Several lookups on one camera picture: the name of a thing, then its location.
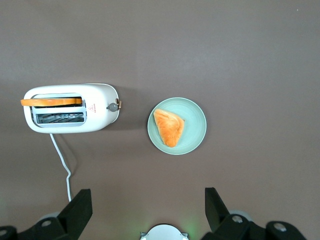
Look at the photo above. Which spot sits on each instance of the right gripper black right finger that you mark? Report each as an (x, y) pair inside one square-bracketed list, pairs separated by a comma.
[(220, 220)]

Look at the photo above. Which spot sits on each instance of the white two-slot toaster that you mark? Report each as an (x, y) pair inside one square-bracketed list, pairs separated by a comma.
[(100, 95)]

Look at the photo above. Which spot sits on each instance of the bronze toaster dial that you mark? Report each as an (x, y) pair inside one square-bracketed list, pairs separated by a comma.
[(118, 103)]

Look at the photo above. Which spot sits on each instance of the mint green round plate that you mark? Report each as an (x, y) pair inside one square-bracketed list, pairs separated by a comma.
[(195, 120)]

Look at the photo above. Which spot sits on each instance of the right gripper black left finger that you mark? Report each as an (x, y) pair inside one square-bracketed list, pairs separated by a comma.
[(72, 215)]

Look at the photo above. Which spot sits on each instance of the grey toaster lever knob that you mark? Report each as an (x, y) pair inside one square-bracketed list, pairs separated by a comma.
[(113, 107)]

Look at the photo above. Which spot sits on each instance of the toast slice with orange crust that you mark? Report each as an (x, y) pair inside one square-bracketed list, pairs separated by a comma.
[(50, 102)]

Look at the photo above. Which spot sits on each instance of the triangular orange pastry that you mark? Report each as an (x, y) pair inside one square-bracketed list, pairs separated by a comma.
[(170, 127)]

